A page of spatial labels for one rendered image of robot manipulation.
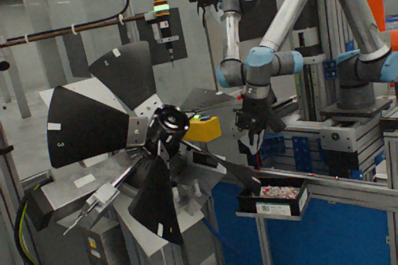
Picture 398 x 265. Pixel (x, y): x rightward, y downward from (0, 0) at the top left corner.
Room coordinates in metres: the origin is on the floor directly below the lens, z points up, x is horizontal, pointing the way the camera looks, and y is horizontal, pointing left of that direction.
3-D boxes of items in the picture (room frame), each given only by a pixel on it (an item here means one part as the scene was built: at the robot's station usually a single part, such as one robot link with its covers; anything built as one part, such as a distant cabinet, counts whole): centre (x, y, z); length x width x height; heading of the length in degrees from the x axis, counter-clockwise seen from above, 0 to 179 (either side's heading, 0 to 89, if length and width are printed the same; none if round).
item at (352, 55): (1.54, -0.66, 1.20); 0.13 x 0.12 x 0.14; 25
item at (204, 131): (1.70, 0.01, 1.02); 0.16 x 0.10 x 0.11; 45
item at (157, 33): (1.24, 0.06, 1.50); 0.09 x 0.07 x 0.10; 80
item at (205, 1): (1.79, -0.15, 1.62); 0.09 x 0.08 x 0.12; 135
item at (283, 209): (1.26, -0.21, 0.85); 0.22 x 0.17 x 0.07; 61
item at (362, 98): (1.55, -0.66, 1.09); 0.15 x 0.15 x 0.10
